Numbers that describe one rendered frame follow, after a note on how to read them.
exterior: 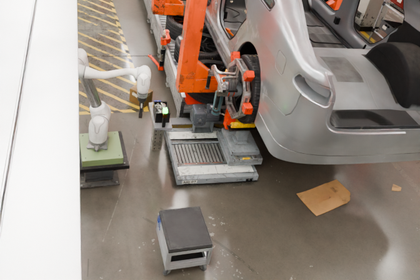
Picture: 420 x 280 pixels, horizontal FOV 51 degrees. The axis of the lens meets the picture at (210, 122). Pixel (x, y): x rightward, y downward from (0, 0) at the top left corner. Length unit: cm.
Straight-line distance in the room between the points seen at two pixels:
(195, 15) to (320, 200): 217
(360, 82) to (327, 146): 128
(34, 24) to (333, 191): 439
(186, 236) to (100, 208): 95
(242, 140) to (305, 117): 139
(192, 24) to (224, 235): 196
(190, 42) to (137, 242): 192
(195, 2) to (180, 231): 203
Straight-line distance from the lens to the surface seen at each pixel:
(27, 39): 46
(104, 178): 425
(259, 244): 401
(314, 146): 349
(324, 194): 467
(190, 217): 360
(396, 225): 476
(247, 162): 452
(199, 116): 459
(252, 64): 403
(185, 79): 454
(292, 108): 335
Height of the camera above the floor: 303
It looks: 36 degrees down
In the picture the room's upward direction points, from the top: 11 degrees clockwise
